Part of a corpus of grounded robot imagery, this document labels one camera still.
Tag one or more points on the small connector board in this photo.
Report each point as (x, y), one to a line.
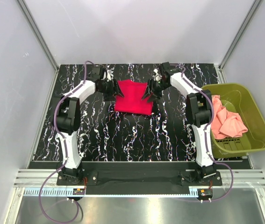
(79, 191)
(206, 192)

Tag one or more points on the right aluminium corner post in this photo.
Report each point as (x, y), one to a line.
(243, 27)

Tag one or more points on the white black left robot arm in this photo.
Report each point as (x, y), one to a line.
(67, 116)

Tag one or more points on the left small connector board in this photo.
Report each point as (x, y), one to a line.
(79, 191)

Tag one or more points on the right small connector board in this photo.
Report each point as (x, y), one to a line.
(206, 192)

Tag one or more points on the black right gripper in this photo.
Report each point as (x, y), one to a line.
(155, 94)

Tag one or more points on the aluminium corner post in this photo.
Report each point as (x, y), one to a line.
(36, 31)
(243, 27)

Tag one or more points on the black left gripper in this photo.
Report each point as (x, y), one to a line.
(114, 91)

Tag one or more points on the aluminium frame rail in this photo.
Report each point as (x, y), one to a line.
(37, 183)

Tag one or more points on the left aluminium corner post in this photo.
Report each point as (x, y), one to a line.
(36, 31)

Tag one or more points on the red t shirt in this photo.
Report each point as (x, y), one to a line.
(132, 101)

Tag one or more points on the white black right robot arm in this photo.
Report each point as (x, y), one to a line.
(199, 113)

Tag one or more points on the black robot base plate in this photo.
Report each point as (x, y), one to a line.
(139, 178)

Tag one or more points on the olive green plastic bin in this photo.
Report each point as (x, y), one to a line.
(236, 98)

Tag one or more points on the pink t shirt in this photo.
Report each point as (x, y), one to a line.
(226, 123)

